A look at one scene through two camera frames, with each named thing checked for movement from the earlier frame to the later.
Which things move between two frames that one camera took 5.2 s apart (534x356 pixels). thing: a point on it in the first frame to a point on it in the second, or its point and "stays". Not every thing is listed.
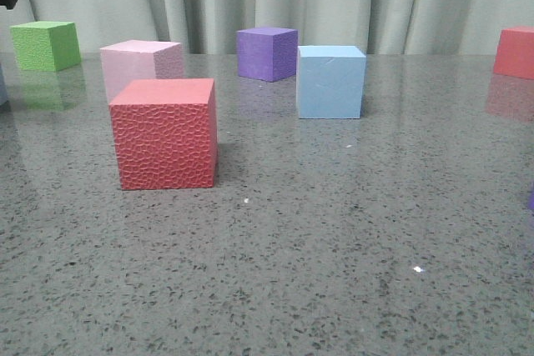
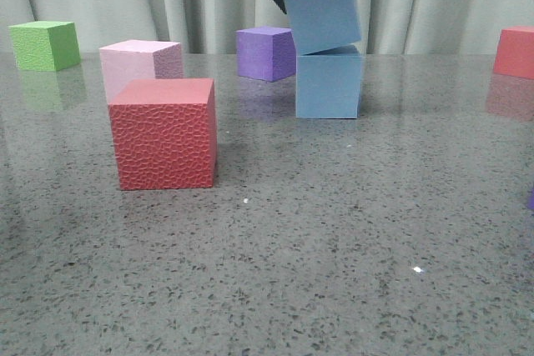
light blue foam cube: [3, 89] to [324, 10]
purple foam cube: [269, 54] stays
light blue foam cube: [330, 81] stays
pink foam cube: [123, 62] stays
